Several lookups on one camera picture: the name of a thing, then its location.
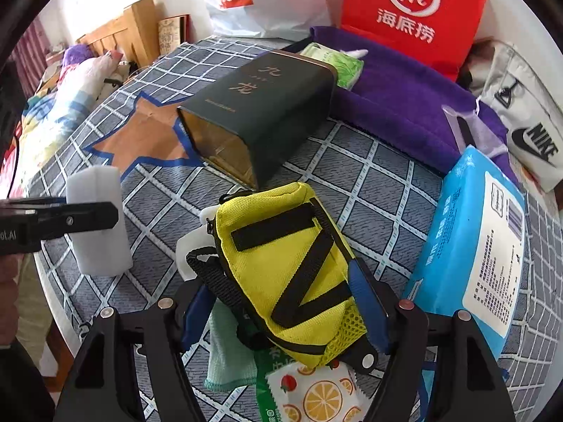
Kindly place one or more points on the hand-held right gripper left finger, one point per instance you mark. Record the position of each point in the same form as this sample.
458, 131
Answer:
195, 318

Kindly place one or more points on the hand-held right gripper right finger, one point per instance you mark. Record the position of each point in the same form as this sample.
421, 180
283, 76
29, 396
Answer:
369, 303

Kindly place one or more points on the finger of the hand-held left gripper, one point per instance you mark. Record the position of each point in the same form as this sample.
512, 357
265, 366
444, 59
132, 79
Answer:
35, 201
83, 220

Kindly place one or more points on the person's left forearm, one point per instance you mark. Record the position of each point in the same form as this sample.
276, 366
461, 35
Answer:
8, 290

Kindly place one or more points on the teal cloth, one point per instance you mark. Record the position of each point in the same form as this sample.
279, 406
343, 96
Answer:
228, 360

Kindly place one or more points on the grey checked blanket with stars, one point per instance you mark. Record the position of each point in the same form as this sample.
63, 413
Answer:
154, 211

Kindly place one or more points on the fruit print packet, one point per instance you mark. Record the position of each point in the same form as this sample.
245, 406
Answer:
316, 393

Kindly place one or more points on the blue tissue pack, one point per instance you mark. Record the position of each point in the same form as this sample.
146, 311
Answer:
462, 250

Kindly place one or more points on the colourful bedding pile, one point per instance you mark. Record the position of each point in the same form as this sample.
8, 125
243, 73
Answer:
74, 92

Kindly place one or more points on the striped curtain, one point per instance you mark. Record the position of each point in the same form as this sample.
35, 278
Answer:
28, 57

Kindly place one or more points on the purple plush toy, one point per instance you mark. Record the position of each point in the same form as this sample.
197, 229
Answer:
77, 55

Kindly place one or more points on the wooden headboard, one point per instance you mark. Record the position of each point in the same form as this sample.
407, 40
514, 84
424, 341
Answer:
127, 30

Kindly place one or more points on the clear plastic packet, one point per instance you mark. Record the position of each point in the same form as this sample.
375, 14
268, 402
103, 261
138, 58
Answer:
479, 136

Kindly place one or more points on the purple towel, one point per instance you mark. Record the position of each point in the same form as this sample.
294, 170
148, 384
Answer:
396, 101

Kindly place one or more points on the dark green box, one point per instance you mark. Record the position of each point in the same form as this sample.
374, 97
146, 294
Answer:
264, 110

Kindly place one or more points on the small green tissue pack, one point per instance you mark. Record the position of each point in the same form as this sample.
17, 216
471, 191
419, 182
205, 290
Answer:
334, 63

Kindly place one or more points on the grey waist bag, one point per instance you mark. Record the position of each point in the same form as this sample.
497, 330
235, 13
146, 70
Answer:
528, 110

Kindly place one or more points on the white plastic shopping bag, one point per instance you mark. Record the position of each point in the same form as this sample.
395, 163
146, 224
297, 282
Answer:
272, 4

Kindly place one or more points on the red paper bag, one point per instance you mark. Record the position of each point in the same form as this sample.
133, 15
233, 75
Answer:
413, 13

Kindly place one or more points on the picture frame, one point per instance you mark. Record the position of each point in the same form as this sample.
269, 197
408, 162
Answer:
172, 35

